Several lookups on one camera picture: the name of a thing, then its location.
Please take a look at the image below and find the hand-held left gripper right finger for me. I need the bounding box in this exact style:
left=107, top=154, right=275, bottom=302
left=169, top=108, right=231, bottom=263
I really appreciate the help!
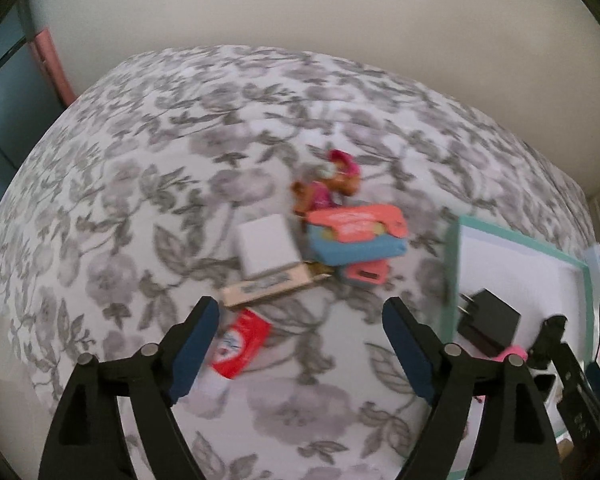
left=382, top=296, right=563, bottom=480

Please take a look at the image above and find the pink pole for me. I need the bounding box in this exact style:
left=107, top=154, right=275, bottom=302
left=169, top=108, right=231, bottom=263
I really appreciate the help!
left=34, top=29, right=77, bottom=107

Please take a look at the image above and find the pink wristwatch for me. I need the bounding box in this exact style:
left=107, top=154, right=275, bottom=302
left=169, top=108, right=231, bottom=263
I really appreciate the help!
left=475, top=345, right=530, bottom=403

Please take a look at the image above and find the black pronged charger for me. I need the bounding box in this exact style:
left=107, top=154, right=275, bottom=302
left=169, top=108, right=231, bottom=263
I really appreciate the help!
left=456, top=288, right=522, bottom=358

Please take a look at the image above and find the orange blue toy phone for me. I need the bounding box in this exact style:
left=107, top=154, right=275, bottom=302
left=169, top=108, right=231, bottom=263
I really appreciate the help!
left=306, top=205, right=408, bottom=267

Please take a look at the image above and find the teal cardboard box tray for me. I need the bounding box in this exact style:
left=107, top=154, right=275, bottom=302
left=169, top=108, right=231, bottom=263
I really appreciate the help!
left=441, top=214, right=600, bottom=480

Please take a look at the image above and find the white charger cube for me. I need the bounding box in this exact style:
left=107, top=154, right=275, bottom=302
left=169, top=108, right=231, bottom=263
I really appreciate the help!
left=237, top=214, right=303, bottom=281

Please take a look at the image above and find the dark grey cabinet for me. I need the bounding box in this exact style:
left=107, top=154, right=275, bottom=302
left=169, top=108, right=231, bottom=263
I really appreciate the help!
left=0, top=5, right=63, bottom=173

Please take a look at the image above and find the pink toy figure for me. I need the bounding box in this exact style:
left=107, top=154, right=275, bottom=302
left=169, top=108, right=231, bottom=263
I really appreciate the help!
left=291, top=149, right=363, bottom=216

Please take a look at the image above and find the white power strip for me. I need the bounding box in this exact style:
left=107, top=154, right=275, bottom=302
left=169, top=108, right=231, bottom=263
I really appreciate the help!
left=585, top=242, right=600, bottom=281

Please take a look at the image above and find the gold rectangular case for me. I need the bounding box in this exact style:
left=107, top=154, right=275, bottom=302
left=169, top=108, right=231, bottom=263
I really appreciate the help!
left=220, top=265, right=333, bottom=309

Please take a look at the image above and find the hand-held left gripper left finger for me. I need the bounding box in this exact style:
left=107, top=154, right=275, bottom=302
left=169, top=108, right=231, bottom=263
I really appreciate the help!
left=39, top=296, right=221, bottom=480

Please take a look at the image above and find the red white tube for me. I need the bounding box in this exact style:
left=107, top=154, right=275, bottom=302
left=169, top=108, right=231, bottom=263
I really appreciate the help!
left=200, top=308, right=272, bottom=401

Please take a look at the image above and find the pink blue plastic toy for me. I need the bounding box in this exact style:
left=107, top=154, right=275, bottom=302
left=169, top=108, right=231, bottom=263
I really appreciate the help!
left=341, top=260, right=388, bottom=285

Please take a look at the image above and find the grey floral blanket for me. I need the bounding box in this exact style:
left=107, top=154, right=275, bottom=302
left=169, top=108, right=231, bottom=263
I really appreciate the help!
left=0, top=45, right=596, bottom=480

